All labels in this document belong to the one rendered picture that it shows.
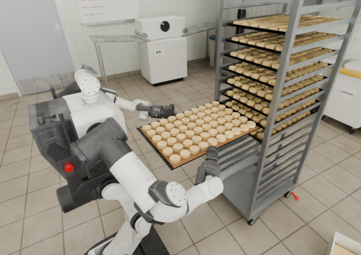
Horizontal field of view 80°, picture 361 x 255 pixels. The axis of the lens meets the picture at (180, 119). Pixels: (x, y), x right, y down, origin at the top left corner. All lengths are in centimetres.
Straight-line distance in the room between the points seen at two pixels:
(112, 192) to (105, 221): 107
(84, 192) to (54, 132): 34
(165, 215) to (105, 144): 28
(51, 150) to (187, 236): 138
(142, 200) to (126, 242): 84
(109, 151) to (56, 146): 24
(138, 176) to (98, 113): 28
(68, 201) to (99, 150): 44
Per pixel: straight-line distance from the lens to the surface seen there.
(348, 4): 160
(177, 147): 107
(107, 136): 68
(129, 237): 146
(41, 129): 82
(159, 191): 65
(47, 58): 484
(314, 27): 136
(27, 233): 238
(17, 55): 487
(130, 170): 65
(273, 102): 125
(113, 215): 216
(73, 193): 105
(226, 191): 204
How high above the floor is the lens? 170
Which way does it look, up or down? 32 degrees down
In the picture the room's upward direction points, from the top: 2 degrees counter-clockwise
